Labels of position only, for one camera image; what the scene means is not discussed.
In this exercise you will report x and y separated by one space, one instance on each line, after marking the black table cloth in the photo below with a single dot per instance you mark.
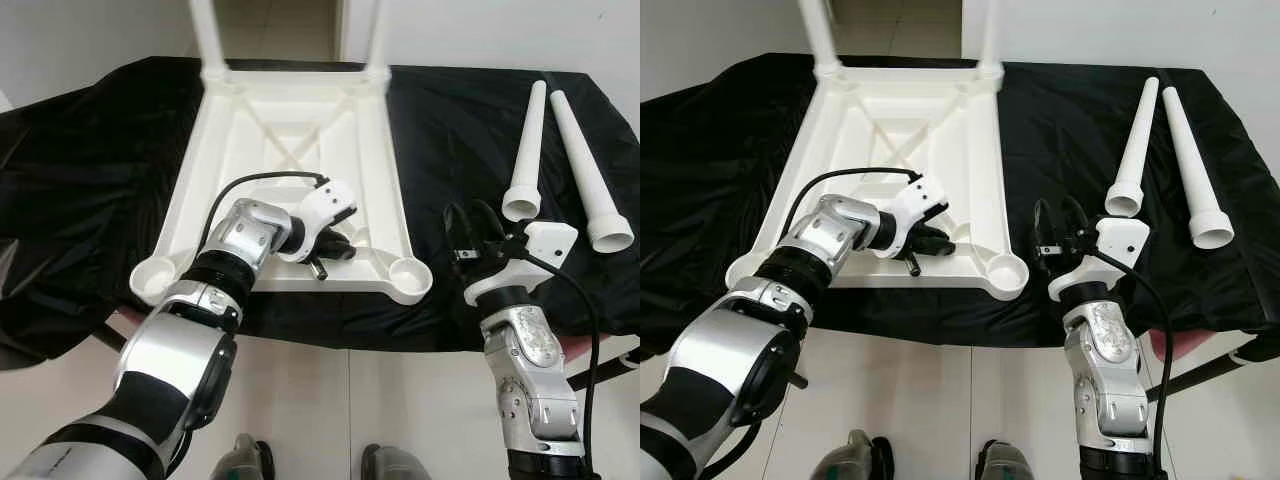
470 150
1070 150

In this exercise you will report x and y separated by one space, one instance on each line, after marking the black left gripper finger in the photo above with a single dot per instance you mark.
338 244
932 240

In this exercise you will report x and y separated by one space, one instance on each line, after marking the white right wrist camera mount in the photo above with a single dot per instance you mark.
535 250
1110 245

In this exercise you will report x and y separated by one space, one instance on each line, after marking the robot right leg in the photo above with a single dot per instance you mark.
1005 462
395 463

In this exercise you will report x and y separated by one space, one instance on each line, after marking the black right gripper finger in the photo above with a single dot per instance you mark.
1043 225
1075 215
455 228
490 220

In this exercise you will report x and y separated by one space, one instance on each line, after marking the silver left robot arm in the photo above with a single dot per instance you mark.
170 350
730 350

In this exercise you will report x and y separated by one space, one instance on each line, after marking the white plastic table leg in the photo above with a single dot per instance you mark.
1195 170
990 40
820 40
208 40
377 40
528 150
590 170
1135 145

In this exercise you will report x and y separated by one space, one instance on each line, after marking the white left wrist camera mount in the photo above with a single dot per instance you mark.
918 200
328 205

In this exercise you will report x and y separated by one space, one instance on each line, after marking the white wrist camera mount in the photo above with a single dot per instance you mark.
1110 245
535 250
328 205
918 200

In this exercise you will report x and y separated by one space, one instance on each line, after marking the white plastic table top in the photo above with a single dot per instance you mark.
880 105
270 110

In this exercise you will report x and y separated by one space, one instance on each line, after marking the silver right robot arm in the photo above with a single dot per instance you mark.
530 370
1105 365

